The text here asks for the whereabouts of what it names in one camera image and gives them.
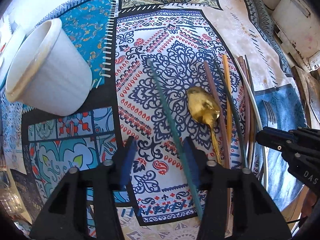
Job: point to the mauve purple chopstick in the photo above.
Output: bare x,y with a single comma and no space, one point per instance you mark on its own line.
218,116

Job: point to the gold metal spoon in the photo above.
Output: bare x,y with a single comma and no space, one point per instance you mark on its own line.
200,106

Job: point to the dark green chopstick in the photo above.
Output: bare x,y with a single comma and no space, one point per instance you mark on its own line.
235,116

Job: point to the orange yellow chopstick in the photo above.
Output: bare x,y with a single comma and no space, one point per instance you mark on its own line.
228,86

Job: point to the white ceramic utensil cup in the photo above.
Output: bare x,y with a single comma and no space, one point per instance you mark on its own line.
48,73

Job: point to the white chopstick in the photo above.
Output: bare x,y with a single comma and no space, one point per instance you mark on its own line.
259,123

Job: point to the teal chopstick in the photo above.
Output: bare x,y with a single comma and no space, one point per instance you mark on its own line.
177,143

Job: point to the kitchen cleaver knife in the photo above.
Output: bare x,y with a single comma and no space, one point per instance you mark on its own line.
313,89

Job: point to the brown chopstick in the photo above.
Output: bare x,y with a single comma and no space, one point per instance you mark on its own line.
247,104

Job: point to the dark grey chopstick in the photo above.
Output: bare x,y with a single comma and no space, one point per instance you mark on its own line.
254,122

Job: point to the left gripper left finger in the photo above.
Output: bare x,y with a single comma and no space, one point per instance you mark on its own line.
64,215

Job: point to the white rice cooker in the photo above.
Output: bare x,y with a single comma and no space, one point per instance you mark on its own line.
298,29

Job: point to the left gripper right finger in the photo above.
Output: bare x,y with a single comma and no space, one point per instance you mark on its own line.
256,216

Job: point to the patterned patchwork table mat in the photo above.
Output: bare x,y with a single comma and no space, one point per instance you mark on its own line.
115,38

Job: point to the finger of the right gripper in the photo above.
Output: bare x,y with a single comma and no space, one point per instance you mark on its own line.
276,139

